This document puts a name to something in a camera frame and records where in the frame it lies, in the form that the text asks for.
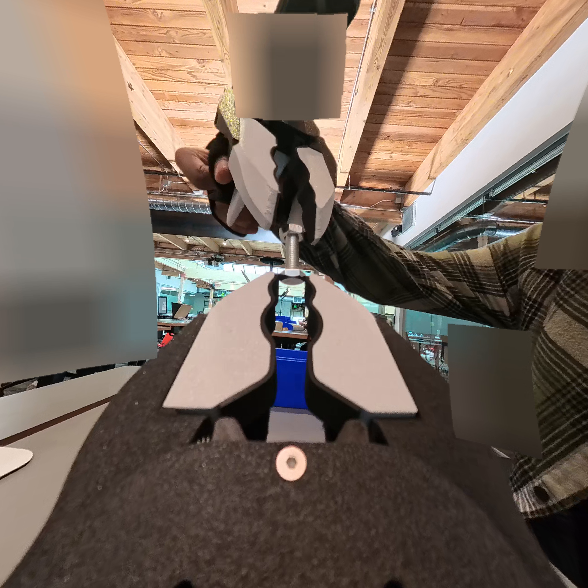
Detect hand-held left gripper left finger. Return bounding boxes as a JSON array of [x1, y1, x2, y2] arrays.
[[162, 272, 277, 417]]

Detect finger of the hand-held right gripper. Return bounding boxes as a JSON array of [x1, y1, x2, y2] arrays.
[[225, 118, 282, 229], [294, 146, 336, 246]]

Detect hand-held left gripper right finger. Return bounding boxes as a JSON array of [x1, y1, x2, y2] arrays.
[[306, 274, 420, 420]]

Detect steel hex bolt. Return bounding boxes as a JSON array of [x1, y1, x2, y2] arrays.
[[278, 232, 305, 278]]

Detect blue plastic parts bin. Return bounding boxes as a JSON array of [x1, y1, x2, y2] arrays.
[[273, 348, 309, 409]]

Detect person's right forearm plaid sleeve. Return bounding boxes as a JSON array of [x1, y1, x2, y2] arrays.
[[298, 201, 552, 331]]

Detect person's right hand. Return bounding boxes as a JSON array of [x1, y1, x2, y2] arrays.
[[175, 146, 263, 238]]

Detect white rounded flat plate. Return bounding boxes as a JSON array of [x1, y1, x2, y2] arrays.
[[0, 447, 34, 479]]

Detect person's dark trousers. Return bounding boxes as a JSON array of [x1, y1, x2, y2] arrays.
[[524, 501, 588, 588]]

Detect silver spiral ventilation duct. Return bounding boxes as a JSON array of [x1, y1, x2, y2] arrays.
[[148, 193, 213, 216]]

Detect dark large ceiling duct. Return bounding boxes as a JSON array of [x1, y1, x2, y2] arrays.
[[151, 210, 283, 239]]

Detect grey spiral ventilation duct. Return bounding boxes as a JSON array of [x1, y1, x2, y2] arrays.
[[434, 218, 545, 252]]

